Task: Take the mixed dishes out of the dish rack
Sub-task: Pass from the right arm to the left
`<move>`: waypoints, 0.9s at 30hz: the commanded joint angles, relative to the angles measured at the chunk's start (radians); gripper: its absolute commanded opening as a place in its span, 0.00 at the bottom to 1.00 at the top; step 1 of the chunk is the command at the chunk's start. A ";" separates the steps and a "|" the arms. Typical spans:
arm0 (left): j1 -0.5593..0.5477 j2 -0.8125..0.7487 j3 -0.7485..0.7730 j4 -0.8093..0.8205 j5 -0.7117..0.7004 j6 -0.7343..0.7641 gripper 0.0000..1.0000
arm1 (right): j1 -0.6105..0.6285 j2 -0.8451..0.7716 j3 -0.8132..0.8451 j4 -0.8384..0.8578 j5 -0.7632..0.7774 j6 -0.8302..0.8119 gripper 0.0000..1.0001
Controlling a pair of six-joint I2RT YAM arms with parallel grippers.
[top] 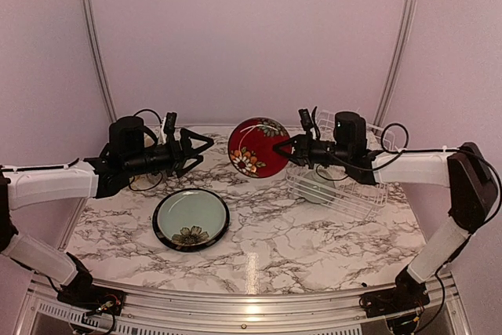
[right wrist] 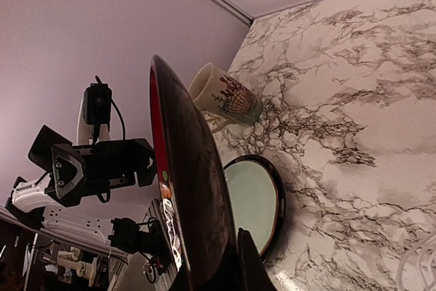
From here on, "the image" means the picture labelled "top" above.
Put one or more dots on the front aluminium rail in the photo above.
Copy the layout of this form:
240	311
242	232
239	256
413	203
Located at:
161	311

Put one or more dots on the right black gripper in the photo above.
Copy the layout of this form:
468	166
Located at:
302	151

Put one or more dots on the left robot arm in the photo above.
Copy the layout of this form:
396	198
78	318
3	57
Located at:
132	150

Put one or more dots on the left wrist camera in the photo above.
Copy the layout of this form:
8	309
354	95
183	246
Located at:
167	127

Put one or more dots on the green bowl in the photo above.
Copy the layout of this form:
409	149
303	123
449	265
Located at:
316	186

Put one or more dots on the right aluminium frame post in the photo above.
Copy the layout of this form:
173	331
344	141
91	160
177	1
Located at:
390	83

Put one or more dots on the beige patterned mug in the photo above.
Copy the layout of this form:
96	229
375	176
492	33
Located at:
141	164

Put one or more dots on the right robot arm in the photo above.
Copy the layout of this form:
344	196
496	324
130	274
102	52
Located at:
473	183

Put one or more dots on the aluminium frame post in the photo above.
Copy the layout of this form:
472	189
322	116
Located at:
97	59
390	83

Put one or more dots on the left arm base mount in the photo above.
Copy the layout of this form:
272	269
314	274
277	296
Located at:
102	303

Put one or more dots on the left aluminium frame post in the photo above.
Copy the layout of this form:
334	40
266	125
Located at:
97	59

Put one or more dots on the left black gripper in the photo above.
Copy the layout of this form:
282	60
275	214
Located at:
185	133

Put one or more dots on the red patterned plate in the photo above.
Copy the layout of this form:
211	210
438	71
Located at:
250	147

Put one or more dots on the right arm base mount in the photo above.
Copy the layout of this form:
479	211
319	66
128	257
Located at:
392	301

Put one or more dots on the black rimmed cream plate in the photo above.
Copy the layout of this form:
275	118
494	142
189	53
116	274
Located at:
225	229

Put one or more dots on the white wire dish rack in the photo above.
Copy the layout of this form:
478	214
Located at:
355	200

